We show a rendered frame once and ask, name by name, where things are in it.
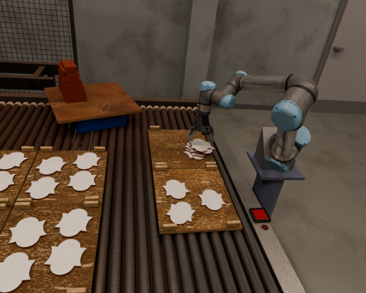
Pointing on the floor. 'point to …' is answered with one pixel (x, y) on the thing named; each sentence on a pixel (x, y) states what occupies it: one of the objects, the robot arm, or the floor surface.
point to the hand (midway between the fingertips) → (200, 143)
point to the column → (271, 183)
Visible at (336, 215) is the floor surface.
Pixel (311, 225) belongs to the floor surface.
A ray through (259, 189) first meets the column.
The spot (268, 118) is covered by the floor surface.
